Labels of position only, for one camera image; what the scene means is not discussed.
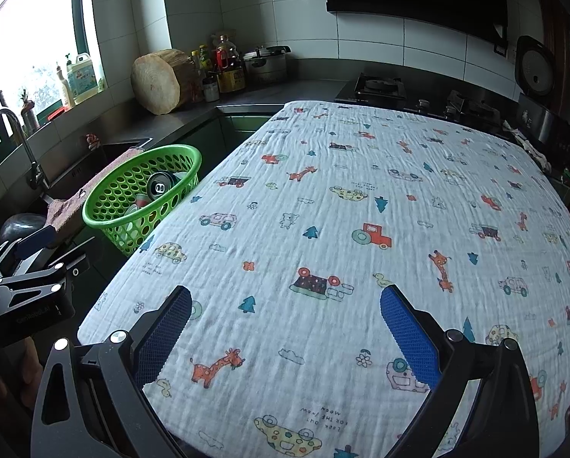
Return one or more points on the black rice cooker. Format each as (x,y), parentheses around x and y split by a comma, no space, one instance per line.
(542,105)

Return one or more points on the dark jar white label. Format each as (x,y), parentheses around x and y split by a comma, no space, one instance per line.
(211,89)

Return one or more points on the red liquid bottle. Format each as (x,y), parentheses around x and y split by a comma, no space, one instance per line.
(225,52)

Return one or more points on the steel pressure cooker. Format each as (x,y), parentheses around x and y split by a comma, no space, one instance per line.
(266,67)

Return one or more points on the detergent bottle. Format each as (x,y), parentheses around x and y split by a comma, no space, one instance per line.
(85,81)

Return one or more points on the wooden chopping block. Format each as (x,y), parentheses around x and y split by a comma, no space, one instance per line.
(158,81)

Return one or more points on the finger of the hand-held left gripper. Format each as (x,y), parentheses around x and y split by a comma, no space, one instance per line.
(32,241)
(51,274)

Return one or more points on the window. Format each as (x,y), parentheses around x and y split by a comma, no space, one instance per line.
(32,33)

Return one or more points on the printed white tablecloth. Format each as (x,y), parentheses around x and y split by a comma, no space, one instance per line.
(337,248)

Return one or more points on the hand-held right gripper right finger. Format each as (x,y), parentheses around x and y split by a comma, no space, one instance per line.
(411,338)

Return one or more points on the red white scrubber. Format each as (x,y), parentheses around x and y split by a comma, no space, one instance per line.
(93,143)

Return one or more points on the black gas stove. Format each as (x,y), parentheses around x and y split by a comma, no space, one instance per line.
(409,100)

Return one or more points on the green base cabinet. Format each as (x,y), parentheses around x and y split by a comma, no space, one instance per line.
(218,133)

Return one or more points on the green plastic basket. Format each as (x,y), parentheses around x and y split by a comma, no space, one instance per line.
(123,241)

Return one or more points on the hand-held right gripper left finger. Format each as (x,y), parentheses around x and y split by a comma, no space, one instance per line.
(166,334)

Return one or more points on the dark round bowl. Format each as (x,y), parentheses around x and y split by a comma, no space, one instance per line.
(20,229)

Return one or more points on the white dish soap bottle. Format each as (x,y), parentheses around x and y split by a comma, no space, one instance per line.
(66,88)

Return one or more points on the pink towel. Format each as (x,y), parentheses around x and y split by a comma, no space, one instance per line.
(68,214)

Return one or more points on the green cap bottle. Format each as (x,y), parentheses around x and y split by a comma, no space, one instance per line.
(203,57)

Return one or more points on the wall socket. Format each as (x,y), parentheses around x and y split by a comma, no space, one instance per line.
(500,50)

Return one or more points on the red cola can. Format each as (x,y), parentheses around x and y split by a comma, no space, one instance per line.
(161,185)

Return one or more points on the person's left forearm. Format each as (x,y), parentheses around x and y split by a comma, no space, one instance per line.
(30,360)

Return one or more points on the steel faucet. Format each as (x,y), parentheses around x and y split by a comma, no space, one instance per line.
(27,152)

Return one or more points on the white rag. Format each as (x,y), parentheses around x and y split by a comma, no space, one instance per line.
(528,145)

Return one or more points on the steel sink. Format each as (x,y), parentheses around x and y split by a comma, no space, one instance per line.
(84,167)

